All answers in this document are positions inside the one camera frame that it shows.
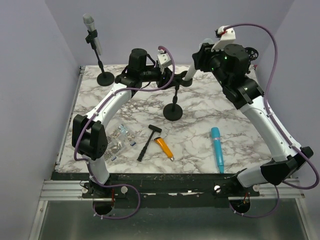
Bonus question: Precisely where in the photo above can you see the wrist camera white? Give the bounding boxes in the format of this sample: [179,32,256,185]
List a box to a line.
[157,49,172,74]
[211,25,236,52]

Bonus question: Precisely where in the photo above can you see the black tripod shock-mount stand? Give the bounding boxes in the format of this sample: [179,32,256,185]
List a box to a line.
[245,47,259,74]

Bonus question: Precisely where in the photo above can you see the clear plastic screw box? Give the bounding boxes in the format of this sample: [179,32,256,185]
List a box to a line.
[103,123,137,162]

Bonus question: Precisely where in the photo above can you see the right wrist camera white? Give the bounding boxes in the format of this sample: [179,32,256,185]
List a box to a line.
[211,25,236,52]

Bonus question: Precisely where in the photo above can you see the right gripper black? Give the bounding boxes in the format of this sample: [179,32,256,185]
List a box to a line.
[194,41,230,88]

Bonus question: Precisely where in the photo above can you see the aluminium frame profile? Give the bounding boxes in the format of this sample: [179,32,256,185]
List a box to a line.
[39,180,305,201]

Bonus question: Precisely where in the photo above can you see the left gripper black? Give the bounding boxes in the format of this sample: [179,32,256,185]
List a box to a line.
[139,64,178,90]

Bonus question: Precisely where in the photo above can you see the blue microphone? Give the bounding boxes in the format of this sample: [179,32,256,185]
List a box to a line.
[211,127,224,174]

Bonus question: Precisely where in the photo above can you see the black hammer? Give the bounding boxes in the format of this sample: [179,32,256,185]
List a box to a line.
[137,124,162,162]

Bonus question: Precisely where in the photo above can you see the black front mounting rail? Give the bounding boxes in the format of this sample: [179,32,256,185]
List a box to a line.
[51,172,260,209]

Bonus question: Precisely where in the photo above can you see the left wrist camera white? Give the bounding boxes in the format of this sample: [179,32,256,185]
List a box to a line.
[157,49,172,74]

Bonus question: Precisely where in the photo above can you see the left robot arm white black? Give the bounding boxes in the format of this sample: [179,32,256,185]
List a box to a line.
[72,46,192,198]

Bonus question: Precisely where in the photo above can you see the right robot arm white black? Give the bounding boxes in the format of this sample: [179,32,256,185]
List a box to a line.
[192,43,314,196]

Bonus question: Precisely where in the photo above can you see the grey microphone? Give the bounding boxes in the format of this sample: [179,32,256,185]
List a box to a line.
[82,13,102,56]

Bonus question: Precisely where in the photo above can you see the orange utility knife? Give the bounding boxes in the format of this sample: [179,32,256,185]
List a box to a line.
[154,137,175,162]

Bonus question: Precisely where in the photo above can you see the white microphone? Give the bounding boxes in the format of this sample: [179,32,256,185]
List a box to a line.
[184,38,214,81]

